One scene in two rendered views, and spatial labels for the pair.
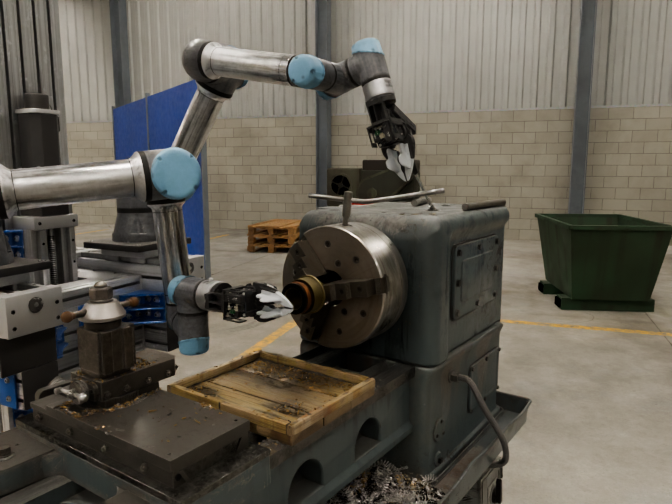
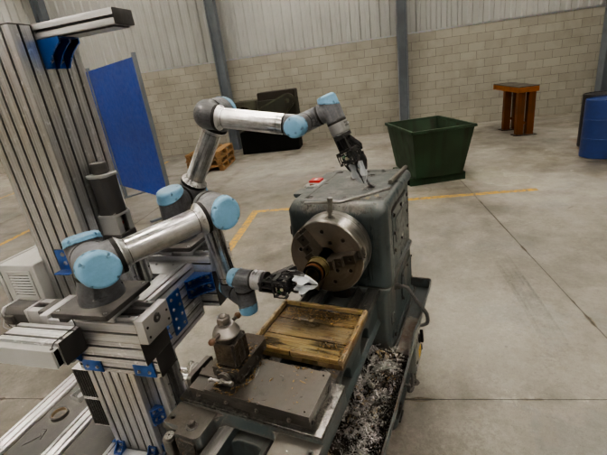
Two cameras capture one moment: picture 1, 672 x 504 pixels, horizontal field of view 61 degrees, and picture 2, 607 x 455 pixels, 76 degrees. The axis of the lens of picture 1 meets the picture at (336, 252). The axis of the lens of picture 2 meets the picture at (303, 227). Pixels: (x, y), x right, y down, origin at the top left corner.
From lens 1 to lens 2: 0.48 m
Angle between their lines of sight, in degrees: 15
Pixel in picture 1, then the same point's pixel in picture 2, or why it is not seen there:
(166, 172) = (220, 215)
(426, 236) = (379, 215)
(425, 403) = (387, 308)
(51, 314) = (165, 318)
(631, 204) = (438, 99)
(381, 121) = (346, 151)
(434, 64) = (295, 12)
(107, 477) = (263, 426)
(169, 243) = (218, 248)
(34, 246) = not seen: hidden behind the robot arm
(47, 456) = (216, 418)
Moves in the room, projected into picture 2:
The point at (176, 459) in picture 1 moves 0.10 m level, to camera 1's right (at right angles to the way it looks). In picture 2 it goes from (310, 414) to (348, 405)
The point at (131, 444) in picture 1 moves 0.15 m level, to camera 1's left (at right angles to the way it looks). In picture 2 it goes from (277, 409) to (220, 423)
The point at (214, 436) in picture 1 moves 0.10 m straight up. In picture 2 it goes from (320, 392) to (315, 362)
